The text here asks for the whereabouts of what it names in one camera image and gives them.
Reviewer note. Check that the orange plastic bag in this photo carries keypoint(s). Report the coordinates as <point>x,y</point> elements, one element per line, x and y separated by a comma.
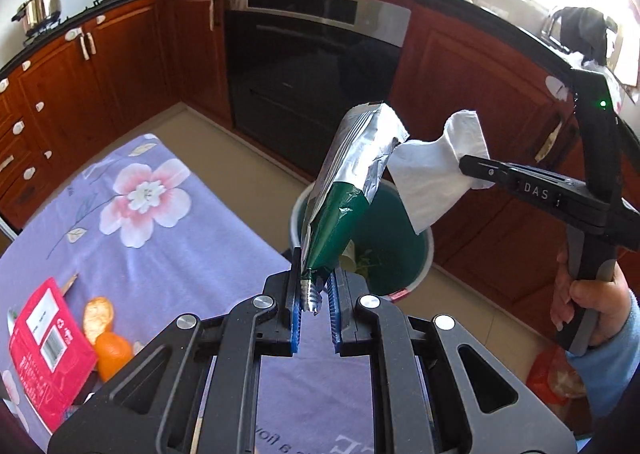
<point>552,376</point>

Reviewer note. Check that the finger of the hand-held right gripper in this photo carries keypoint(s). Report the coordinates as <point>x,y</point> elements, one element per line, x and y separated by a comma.
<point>482,173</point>

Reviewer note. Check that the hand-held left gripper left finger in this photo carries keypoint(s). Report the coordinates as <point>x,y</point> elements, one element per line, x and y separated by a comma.
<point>295,329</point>

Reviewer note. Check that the dark cloth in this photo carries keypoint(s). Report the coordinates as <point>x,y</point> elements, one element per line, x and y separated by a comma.
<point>587,34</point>

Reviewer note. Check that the person's right hand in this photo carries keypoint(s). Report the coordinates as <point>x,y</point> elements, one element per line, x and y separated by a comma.
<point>602,301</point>

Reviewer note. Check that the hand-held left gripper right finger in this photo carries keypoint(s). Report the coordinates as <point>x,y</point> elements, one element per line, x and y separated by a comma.
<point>334,326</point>

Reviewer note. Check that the green waste bin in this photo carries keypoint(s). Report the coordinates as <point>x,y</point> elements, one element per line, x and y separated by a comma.
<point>395,244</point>

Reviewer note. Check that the red wooden kitchen cabinets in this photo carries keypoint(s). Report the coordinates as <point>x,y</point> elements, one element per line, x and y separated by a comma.
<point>475,84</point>

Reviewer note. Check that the white paper tissue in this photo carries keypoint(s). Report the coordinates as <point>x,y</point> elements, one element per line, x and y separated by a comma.
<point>430,174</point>

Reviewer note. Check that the green foil snack packet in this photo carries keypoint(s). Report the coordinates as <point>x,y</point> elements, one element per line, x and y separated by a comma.
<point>345,179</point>

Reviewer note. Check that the stainless steel pot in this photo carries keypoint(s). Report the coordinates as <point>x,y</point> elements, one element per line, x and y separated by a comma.
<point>40,7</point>

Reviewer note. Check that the person's right forearm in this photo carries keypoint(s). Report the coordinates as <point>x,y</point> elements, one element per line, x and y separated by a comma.
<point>612,374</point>

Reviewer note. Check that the built-in black oven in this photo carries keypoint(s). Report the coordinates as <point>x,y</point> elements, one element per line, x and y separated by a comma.
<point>310,64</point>

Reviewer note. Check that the purple floral tablecloth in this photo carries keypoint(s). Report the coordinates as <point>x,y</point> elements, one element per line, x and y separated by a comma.
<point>200,244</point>

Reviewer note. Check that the red cardboard box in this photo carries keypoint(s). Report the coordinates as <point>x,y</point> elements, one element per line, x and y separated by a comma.
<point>47,354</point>

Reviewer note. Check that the black gas stove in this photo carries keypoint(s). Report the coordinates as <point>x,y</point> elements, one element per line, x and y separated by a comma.
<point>85,12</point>

